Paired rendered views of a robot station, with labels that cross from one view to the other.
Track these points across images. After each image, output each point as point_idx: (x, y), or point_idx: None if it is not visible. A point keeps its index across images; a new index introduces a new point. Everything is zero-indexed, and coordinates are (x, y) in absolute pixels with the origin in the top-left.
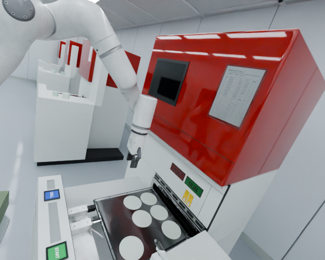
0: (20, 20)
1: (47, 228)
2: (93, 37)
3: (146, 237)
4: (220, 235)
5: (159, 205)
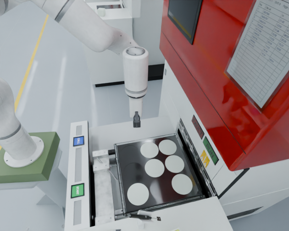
0: None
1: (73, 169)
2: (35, 2)
3: (154, 186)
4: (248, 196)
5: (177, 155)
